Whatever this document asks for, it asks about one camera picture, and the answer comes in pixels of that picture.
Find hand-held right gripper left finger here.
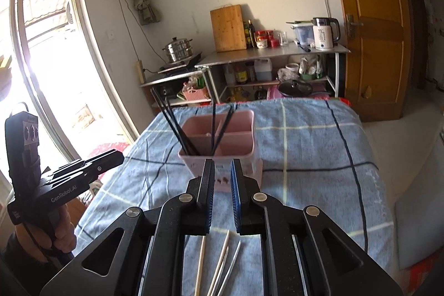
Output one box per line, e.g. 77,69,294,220
40,159,216,296

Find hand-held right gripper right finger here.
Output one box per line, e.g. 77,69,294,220
230,159,405,296

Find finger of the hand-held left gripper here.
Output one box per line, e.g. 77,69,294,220
40,164,103,194
57,150,125,175

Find pink utensil basket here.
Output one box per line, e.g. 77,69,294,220
178,110,264,193

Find wooden chopstick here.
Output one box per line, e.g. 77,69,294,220
194,235,207,296
207,231,231,296

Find metal chopstick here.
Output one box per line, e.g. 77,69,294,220
212,245,230,296
219,240,242,296

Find black chopstick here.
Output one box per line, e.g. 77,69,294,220
160,98,202,156
211,103,236,154
210,103,216,155
151,88,196,156

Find person's left forearm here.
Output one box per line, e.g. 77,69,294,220
0,230,75,296

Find person's left hand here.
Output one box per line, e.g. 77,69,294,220
14,202,77,264

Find red patterned rug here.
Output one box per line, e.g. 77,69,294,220
87,141,130,161

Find blue plaid tablecloth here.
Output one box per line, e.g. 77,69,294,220
74,98,396,296

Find low metal shelf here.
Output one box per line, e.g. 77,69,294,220
140,69,212,107

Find small pink storage basket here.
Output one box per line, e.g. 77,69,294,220
183,88,210,102

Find black induction cooker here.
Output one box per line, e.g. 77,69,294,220
158,52,203,74

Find black pan with lid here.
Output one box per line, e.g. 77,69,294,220
277,79,314,97

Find steel steamer pot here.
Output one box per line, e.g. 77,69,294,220
163,37,193,63

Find translucent plastic jerrycan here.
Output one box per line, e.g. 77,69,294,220
255,58,273,82

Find pink plastic basin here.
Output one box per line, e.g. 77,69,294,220
267,85,332,100

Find metal kitchen shelf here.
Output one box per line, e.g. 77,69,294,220
195,44,351,102

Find plastic food bags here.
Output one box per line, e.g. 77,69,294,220
299,55,325,80

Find wooden cutting board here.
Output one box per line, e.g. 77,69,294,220
210,5,248,53

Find clear water pitcher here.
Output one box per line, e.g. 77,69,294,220
291,23,314,44

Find white electric kettle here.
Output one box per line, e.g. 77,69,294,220
312,17,340,51

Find wooden door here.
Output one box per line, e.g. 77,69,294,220
321,0,412,123

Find white sliding door frame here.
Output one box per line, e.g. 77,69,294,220
0,0,141,199

